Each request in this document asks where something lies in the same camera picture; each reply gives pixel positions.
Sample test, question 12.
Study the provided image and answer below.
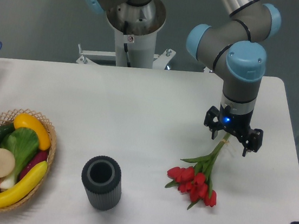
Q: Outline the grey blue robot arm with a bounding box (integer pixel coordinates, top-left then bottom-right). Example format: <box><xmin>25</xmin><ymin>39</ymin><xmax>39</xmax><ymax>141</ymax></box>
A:
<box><xmin>85</xmin><ymin>0</ymin><xmax>282</xmax><ymax>152</ymax></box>

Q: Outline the dark grey ribbed vase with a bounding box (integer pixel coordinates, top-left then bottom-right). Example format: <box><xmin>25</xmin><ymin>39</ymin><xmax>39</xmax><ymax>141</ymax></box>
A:
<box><xmin>81</xmin><ymin>155</ymin><xmax>122</xmax><ymax>211</ymax></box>

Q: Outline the red tulip bouquet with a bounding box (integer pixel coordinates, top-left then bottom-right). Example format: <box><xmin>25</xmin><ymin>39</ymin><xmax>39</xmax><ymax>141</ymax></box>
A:
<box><xmin>165</xmin><ymin>133</ymin><xmax>230</xmax><ymax>209</ymax></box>

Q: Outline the long yellow banana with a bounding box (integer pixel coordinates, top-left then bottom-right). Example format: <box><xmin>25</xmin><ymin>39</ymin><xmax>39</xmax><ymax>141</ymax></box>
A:
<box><xmin>0</xmin><ymin>161</ymin><xmax>48</xmax><ymax>208</ymax></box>

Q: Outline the woven wicker basket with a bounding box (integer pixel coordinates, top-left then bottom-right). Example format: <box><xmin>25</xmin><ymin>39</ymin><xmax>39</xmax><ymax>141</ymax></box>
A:
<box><xmin>0</xmin><ymin>109</ymin><xmax>57</xmax><ymax>213</ymax></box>

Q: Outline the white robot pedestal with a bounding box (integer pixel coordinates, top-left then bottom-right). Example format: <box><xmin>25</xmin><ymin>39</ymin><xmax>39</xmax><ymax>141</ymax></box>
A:
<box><xmin>76</xmin><ymin>0</ymin><xmax>176</xmax><ymax>70</ymax></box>

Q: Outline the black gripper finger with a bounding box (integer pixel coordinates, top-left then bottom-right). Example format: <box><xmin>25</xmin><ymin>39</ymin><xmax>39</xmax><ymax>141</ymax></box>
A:
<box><xmin>204</xmin><ymin>106</ymin><xmax>223</xmax><ymax>139</ymax></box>
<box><xmin>237</xmin><ymin>126</ymin><xmax>264</xmax><ymax>157</ymax></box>

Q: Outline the purple sweet potato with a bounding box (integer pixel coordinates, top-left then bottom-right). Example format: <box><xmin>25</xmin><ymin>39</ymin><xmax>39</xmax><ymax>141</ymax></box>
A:
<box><xmin>18</xmin><ymin>150</ymin><xmax>48</xmax><ymax>181</ymax></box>

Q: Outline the green bok choy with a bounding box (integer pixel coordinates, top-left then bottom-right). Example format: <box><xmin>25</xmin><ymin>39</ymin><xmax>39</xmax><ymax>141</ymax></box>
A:
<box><xmin>0</xmin><ymin>127</ymin><xmax>39</xmax><ymax>191</ymax></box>

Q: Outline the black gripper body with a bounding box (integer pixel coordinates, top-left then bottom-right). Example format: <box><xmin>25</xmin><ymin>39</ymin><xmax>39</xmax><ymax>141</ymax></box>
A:
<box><xmin>216</xmin><ymin>105</ymin><xmax>253</xmax><ymax>139</ymax></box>

